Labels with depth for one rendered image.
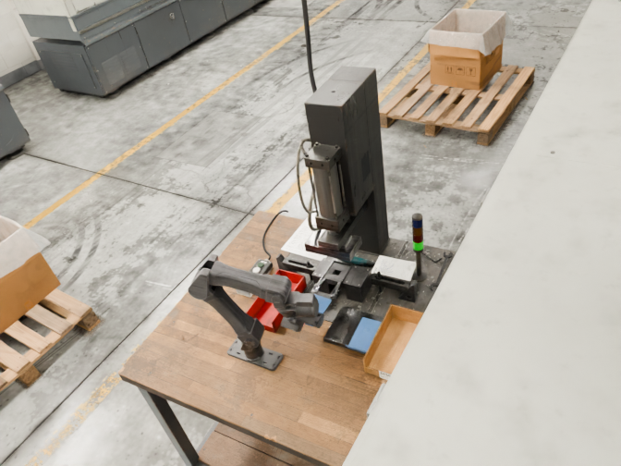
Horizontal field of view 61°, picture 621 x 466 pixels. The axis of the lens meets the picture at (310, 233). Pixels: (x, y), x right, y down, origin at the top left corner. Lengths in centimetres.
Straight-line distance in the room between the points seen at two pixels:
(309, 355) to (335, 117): 80
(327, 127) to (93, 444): 212
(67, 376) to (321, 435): 209
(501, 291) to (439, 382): 21
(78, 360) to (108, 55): 406
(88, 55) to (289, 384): 531
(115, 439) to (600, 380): 257
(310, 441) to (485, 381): 94
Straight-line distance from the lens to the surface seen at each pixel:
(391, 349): 184
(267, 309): 203
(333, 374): 181
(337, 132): 167
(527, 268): 99
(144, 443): 299
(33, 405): 348
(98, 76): 664
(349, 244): 187
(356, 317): 192
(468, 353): 86
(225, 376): 189
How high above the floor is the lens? 237
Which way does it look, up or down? 39 degrees down
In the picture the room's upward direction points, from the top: 11 degrees counter-clockwise
